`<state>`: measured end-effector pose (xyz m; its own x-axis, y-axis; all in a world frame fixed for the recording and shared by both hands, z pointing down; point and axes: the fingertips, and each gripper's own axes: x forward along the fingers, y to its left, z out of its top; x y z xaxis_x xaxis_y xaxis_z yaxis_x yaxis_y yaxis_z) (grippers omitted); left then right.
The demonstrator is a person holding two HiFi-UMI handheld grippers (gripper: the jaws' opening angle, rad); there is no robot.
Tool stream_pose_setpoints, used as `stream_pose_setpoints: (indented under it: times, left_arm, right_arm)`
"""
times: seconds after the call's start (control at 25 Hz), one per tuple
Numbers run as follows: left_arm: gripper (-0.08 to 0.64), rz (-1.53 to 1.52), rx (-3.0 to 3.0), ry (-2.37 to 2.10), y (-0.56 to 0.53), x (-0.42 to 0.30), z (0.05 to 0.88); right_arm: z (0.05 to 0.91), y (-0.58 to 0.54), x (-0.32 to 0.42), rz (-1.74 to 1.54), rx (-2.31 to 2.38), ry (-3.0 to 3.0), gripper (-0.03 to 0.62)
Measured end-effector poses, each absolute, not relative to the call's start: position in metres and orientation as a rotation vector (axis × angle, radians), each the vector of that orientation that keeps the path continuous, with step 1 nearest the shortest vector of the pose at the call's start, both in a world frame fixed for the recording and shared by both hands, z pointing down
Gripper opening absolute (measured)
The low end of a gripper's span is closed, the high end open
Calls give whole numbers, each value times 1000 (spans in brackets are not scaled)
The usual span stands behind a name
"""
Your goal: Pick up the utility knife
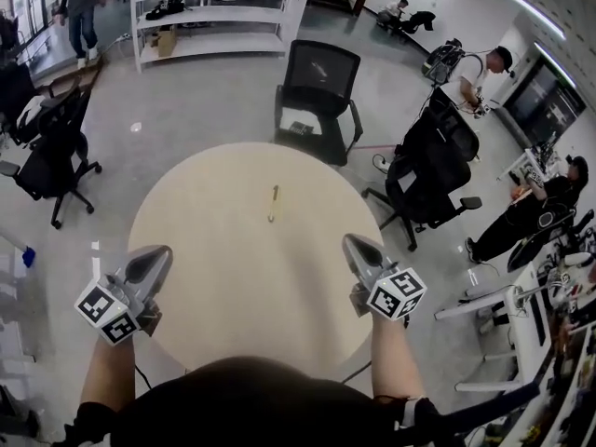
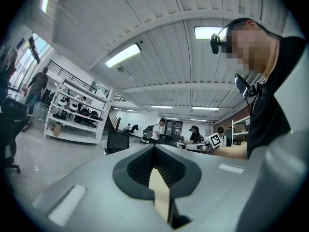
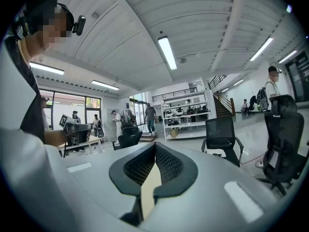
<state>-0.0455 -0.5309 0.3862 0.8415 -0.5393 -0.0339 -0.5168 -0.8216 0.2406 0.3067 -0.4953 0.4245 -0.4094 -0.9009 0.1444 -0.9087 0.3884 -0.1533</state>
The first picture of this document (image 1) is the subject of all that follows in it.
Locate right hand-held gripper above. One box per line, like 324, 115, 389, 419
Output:
342, 233, 428, 328

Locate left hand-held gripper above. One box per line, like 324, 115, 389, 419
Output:
74, 244, 174, 346

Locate yellow utility knife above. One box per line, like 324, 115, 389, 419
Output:
266, 184, 282, 224

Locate person's left forearm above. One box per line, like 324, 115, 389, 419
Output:
79, 336, 137, 410

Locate person's right forearm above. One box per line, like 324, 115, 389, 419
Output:
370, 315, 427, 402

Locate black office chair with armrests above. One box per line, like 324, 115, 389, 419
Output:
361, 152, 483, 252

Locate black wheeled office chair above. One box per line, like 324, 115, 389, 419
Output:
0, 77, 103, 230

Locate black high-back office chair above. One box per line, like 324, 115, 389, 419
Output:
400, 88, 481, 163

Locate white desk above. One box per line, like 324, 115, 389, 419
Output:
434, 262, 561, 393

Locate person's black shirt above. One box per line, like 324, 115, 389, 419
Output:
50, 355, 469, 447

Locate black mesh office chair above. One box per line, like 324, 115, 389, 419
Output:
273, 39, 365, 168

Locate black chair with white cloth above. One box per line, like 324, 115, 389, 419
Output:
0, 61, 46, 147

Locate dark glass door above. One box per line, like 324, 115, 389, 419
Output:
504, 55, 589, 146

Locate cardboard box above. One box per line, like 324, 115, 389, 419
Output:
149, 26, 178, 59

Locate black bag on floor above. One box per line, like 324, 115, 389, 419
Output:
401, 10, 437, 34

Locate long ceiling light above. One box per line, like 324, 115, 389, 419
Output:
534, 41, 579, 90
485, 0, 568, 42

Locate white shelf unit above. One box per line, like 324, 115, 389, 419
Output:
129, 0, 305, 75

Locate black cable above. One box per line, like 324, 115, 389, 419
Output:
134, 363, 155, 389
342, 360, 373, 385

